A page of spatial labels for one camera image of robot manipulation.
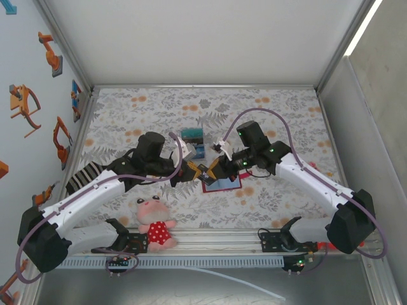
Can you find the thin white tube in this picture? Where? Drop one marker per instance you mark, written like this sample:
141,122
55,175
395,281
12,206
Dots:
248,283

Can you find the small green circuit board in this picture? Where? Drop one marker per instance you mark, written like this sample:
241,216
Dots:
119,261

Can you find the orange claw gripper wall sticker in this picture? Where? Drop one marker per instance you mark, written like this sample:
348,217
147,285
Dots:
20,101

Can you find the small pink toy figure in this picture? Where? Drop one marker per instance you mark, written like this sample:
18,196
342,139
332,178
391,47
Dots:
314,166

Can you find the wide aluminium base rail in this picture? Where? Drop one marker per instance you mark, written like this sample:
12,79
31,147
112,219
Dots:
216,243

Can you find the blue orange gantry wall sticker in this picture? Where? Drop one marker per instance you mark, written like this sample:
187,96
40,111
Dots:
75,95

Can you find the dark teal card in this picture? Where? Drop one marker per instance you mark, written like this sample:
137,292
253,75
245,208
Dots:
194,133

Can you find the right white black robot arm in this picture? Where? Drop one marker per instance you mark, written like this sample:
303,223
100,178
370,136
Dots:
318,184

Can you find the black white striped sock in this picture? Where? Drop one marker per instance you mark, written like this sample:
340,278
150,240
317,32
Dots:
84,176

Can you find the pink plush polka-dot dress toy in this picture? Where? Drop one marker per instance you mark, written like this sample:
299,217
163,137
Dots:
157,233

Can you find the aluminium frame upright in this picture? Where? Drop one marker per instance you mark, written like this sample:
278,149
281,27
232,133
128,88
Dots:
65,44
343,44

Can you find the aluminium frame rail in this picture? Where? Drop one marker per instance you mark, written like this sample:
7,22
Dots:
78,143
206,86
336,143

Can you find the red and blue book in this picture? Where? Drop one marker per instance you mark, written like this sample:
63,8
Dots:
222,185

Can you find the orange block wall sticker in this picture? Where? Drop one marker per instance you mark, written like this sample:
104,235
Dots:
3,170

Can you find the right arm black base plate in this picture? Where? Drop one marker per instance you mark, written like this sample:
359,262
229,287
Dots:
268,243

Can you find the floral table mat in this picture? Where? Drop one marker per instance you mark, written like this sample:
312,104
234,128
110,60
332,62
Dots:
222,206

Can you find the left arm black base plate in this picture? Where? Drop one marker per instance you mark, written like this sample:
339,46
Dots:
140,238

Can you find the aluminium frame leg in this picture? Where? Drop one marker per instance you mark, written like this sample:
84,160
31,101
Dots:
381,286
31,294

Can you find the blue patterned card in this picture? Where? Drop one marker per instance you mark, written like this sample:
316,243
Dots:
201,152

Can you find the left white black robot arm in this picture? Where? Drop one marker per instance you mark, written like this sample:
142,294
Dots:
79,197

